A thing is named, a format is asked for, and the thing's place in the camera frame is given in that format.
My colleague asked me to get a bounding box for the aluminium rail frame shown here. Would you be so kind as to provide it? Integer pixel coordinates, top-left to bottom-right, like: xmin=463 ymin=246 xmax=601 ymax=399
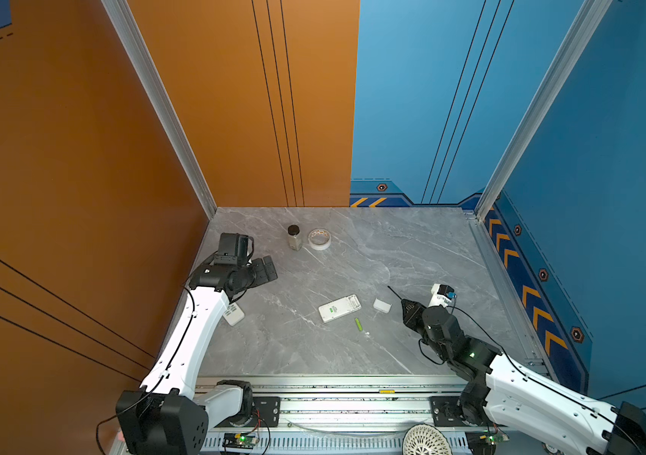
xmin=109 ymin=373 xmax=608 ymax=455

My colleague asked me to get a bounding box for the green circuit board left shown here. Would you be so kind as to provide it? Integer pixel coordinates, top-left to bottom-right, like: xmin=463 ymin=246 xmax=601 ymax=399
xmin=222 ymin=433 xmax=260 ymax=451

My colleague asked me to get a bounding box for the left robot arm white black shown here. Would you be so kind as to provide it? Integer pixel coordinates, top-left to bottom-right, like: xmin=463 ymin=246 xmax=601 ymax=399
xmin=114 ymin=233 xmax=278 ymax=454

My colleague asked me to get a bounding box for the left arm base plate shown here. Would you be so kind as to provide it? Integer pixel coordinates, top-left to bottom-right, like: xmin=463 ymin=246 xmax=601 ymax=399
xmin=215 ymin=395 xmax=281 ymax=428

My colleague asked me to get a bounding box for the glass jar black lid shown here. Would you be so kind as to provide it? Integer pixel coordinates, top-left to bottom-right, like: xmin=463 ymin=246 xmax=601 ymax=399
xmin=287 ymin=225 xmax=303 ymax=251

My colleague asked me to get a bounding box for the black yellow screwdriver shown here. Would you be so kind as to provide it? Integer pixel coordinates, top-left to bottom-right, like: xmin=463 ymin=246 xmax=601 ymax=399
xmin=387 ymin=286 xmax=406 ymax=304

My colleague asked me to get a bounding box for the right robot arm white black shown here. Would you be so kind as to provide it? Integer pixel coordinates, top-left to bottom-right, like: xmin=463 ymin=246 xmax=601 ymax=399
xmin=401 ymin=299 xmax=646 ymax=454

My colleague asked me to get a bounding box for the white round fan grille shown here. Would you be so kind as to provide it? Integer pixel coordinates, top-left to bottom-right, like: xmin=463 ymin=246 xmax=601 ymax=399
xmin=402 ymin=424 xmax=453 ymax=455

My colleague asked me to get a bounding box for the small white remote control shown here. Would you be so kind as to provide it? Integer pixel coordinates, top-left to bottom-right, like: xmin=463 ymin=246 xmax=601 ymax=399
xmin=223 ymin=303 xmax=245 ymax=327

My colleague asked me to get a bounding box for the white tape roll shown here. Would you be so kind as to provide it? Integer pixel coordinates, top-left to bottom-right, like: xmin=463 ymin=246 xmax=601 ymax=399
xmin=308 ymin=229 xmax=332 ymax=251

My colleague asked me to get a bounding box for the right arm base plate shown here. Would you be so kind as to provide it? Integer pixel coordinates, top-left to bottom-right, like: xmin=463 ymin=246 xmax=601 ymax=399
xmin=428 ymin=395 xmax=505 ymax=428

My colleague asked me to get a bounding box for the white battery cover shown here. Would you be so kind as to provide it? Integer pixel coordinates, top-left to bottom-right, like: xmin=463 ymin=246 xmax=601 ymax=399
xmin=372 ymin=299 xmax=391 ymax=314

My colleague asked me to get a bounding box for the circuit board right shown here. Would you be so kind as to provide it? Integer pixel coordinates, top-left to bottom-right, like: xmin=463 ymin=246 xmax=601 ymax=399
xmin=465 ymin=432 xmax=502 ymax=455

